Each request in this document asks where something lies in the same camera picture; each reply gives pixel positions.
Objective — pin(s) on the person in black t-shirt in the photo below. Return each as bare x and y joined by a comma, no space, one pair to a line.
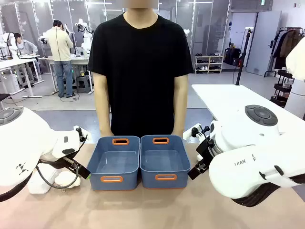
140,71

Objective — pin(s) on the man in cream jacket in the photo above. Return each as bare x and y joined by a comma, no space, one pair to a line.
59,47

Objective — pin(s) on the person's right hand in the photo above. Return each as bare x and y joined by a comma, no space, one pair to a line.
106,133

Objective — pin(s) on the black bags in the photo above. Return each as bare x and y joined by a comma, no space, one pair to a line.
232,56

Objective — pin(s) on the grey step stool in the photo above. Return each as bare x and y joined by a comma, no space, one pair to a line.
83,84

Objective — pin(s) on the white office desk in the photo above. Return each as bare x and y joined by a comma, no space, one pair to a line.
14,63

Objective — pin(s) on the white robot workbench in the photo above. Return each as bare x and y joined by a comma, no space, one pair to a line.
79,59

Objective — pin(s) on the person's left hand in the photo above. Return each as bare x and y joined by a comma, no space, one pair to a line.
178,134

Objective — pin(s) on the person's left forearm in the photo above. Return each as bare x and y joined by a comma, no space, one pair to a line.
180,117

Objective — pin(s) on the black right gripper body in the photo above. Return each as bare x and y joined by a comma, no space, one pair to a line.
205,150

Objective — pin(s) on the white shoe rack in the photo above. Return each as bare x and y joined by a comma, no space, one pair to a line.
209,64

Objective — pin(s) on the seated person grey jacket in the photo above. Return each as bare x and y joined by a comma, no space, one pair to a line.
25,46

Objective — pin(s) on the clothes rack with coats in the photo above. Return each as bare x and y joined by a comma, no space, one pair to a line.
289,43

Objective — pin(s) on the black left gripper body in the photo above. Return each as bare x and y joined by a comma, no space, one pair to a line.
68,163

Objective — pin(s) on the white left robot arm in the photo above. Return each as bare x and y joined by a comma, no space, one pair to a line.
23,143

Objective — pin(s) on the grey door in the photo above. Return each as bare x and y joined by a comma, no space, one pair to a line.
262,43

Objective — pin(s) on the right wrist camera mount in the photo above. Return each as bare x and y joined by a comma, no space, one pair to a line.
191,133

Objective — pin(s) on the black tripod pole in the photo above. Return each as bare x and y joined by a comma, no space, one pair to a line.
241,59

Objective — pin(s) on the person's right forearm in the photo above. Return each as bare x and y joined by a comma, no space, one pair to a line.
103,117

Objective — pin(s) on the black utility cart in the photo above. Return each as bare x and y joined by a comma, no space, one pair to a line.
282,90

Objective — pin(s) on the small white smiling plush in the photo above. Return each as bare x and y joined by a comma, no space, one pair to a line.
67,179

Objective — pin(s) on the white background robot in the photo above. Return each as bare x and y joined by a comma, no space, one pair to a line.
84,33
7,44

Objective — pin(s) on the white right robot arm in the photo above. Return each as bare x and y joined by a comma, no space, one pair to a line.
238,171

